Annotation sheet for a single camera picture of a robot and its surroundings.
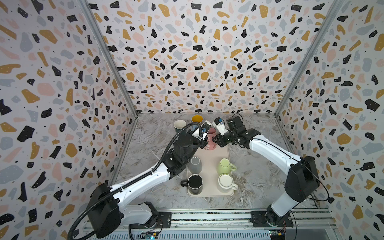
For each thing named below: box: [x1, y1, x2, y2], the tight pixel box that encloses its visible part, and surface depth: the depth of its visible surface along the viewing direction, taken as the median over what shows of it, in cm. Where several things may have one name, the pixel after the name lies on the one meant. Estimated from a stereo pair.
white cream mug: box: [218, 173, 239, 192], surface depth 81 cm
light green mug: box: [216, 158, 237, 175], surface depth 86 cm
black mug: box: [180, 174, 203, 195], surface depth 80 cm
